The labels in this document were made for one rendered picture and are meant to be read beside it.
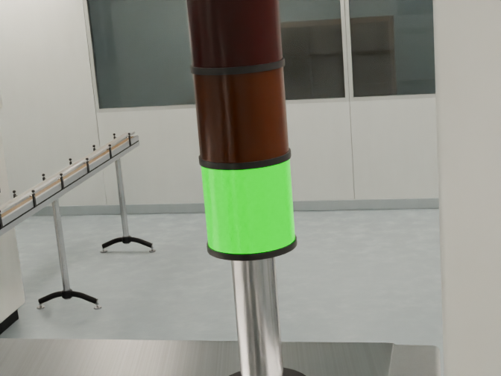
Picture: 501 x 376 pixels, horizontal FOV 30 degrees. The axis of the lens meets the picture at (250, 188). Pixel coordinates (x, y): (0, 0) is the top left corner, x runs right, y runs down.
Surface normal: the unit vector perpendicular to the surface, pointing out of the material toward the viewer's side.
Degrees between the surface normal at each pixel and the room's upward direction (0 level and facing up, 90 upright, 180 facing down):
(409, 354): 0
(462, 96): 90
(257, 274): 90
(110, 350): 0
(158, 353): 0
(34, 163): 90
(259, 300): 90
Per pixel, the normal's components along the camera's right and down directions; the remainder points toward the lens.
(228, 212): -0.43, 0.25
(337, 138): -0.20, 0.25
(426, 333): -0.07, -0.97
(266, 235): 0.33, 0.20
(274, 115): 0.73, 0.11
